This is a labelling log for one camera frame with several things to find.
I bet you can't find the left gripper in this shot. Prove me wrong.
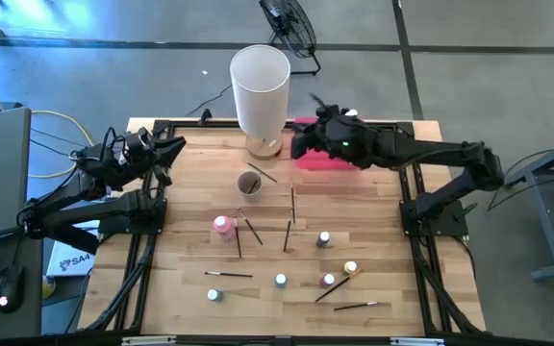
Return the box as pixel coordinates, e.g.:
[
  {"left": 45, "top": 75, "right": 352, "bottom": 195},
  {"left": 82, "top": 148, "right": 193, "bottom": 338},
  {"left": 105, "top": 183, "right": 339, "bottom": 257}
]
[{"left": 125, "top": 128, "right": 188, "bottom": 187}]

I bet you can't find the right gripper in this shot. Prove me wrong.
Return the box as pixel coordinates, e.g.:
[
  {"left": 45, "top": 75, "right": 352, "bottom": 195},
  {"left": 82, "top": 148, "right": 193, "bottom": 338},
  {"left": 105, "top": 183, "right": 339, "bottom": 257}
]
[{"left": 290, "top": 108, "right": 372, "bottom": 170}]

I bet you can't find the large light pink paint bottle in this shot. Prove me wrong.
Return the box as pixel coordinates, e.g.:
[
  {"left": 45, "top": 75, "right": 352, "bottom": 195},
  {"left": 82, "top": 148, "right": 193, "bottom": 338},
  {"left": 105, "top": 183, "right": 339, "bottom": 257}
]
[{"left": 212, "top": 215, "right": 238, "bottom": 244}]

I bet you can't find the pink plastic tray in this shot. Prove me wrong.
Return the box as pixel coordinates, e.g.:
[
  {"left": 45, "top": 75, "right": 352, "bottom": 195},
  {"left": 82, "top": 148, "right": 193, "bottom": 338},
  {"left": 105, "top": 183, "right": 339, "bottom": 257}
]
[{"left": 293, "top": 116, "right": 369, "bottom": 171}]

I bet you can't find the white table lamp wooden base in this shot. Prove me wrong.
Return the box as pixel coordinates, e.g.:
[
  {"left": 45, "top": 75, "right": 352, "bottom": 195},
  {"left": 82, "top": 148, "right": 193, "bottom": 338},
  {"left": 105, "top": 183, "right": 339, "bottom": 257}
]
[{"left": 229, "top": 43, "right": 291, "bottom": 161}]

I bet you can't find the beige paper cup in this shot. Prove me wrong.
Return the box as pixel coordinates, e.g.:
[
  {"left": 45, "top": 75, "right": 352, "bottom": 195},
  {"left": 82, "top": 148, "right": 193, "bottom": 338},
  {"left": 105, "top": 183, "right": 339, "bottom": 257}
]
[{"left": 236, "top": 171, "right": 264, "bottom": 202}]

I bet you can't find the black floor fan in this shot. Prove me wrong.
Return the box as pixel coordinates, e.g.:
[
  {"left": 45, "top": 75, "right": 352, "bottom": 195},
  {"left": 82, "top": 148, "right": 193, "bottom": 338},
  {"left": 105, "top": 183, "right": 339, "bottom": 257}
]
[{"left": 258, "top": 0, "right": 322, "bottom": 77}]

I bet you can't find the long black paintbrush tan tip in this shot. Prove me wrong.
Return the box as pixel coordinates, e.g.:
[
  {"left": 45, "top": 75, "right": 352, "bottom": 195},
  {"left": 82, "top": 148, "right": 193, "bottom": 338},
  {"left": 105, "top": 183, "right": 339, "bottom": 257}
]
[{"left": 314, "top": 268, "right": 364, "bottom": 304}]

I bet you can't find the white cardboard box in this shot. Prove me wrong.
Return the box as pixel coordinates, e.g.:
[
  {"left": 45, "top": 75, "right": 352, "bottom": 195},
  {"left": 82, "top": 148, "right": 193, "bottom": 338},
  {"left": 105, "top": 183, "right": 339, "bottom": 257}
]
[{"left": 45, "top": 239, "right": 96, "bottom": 279}]

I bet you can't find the grey side desk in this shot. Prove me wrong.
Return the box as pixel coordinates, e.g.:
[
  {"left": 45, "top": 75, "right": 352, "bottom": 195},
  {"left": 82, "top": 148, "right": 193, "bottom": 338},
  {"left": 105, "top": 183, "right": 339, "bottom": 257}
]
[{"left": 0, "top": 225, "right": 45, "bottom": 340}]

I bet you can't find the black computer mouse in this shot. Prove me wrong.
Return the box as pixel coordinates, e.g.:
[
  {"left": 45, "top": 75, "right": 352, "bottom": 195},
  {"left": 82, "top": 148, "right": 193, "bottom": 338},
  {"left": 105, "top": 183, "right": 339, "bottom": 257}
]
[{"left": 0, "top": 262, "right": 25, "bottom": 314}]

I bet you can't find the black aluminium table frame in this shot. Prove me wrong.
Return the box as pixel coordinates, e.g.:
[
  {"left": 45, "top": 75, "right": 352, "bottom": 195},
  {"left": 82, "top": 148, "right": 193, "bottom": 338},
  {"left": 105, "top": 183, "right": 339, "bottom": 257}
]
[{"left": 77, "top": 108, "right": 490, "bottom": 346}]

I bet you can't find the black floor cable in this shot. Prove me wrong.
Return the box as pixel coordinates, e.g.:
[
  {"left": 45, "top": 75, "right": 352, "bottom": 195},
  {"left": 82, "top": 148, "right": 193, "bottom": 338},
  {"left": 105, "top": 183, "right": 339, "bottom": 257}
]
[{"left": 184, "top": 84, "right": 234, "bottom": 118}]

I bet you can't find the yellow floor cable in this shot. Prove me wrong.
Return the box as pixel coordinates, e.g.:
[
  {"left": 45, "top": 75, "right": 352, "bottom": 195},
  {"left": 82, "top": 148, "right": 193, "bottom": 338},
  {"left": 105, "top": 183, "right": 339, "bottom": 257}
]
[{"left": 0, "top": 79, "right": 95, "bottom": 180}]

